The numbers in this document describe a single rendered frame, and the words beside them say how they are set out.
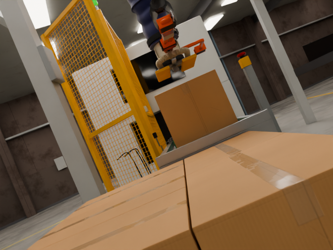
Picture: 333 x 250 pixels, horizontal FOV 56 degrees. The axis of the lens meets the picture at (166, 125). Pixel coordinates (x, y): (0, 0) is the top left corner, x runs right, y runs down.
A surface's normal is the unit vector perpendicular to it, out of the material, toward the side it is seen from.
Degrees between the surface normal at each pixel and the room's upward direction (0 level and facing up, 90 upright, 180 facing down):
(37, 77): 90
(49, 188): 90
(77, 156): 90
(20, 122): 90
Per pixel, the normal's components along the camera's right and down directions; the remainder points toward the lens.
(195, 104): -0.06, 0.00
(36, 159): 0.26, -0.14
